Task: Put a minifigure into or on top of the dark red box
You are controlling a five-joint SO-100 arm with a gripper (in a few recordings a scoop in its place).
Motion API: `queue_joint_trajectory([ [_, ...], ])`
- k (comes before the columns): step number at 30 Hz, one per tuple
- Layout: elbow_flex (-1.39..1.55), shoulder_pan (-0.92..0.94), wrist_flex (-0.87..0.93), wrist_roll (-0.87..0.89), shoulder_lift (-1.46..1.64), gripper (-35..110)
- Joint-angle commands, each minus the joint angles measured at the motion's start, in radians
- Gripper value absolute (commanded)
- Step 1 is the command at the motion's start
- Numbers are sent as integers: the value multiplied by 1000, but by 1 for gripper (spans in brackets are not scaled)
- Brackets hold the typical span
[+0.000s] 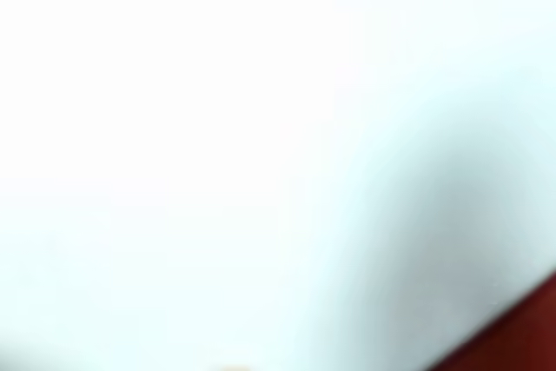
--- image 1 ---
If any dark red box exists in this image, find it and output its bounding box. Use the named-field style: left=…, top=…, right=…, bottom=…
left=427, top=269, right=556, bottom=371

